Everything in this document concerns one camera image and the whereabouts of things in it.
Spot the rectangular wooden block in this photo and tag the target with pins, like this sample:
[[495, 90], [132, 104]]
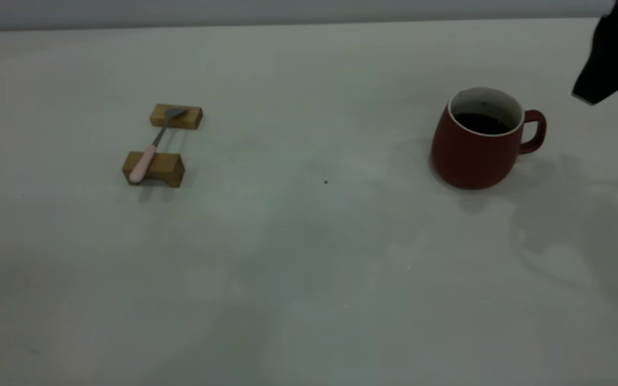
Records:
[[191, 119]]

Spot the red ceramic mug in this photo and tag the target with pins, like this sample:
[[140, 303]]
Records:
[[472, 161]]

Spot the dark coffee liquid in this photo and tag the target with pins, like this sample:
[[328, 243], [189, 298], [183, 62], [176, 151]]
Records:
[[482, 124]]

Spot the arched wooden block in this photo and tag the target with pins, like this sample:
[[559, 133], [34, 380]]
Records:
[[169, 169]]

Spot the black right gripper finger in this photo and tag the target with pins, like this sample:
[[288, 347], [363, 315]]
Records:
[[593, 86]]

